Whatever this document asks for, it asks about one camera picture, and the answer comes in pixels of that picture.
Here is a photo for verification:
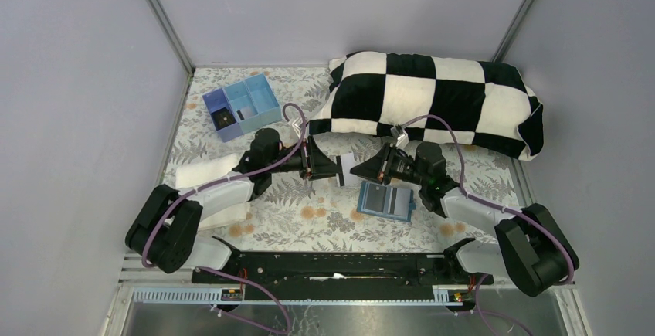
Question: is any blue card holder wallet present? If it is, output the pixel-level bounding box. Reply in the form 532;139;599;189
357;181;416;222

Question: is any black VIP credit card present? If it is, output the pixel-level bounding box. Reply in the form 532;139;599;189
211;107;236;131

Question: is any black and white checkered pillow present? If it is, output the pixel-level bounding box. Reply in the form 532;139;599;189
308;51;544;161

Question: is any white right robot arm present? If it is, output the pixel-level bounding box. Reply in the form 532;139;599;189
350;142;580;297

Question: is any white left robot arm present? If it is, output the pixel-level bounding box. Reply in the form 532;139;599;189
124;128;341;273

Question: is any blue compartment organizer box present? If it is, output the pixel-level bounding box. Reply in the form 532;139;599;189
202;74;282;142

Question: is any white folded towel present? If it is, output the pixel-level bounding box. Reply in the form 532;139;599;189
175;154;250;231

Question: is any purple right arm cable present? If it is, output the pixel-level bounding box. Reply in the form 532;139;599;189
391;114;576;286

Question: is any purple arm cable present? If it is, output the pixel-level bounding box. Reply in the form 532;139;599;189
141;102;309;336
391;114;576;286

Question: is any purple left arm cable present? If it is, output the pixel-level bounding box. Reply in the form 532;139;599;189
141;102;309;336

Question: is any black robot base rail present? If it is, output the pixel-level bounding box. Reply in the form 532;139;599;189
192;251;494;293

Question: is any perforated metal cable tray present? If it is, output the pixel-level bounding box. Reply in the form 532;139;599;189
133;282;462;307

